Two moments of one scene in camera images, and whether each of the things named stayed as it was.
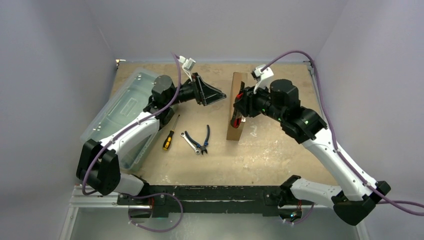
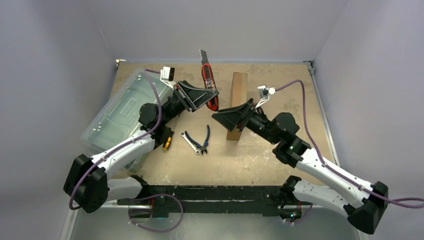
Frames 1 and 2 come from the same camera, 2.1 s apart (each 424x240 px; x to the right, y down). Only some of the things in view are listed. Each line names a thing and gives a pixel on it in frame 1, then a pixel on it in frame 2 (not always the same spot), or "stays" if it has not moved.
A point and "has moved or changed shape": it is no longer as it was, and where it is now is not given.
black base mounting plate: (175, 199) stays
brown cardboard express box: (233, 133) stays
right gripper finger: (237, 100) → (225, 115)
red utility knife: (237, 117) has moved or changed shape
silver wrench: (197, 152) stays
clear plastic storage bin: (130, 98) stays
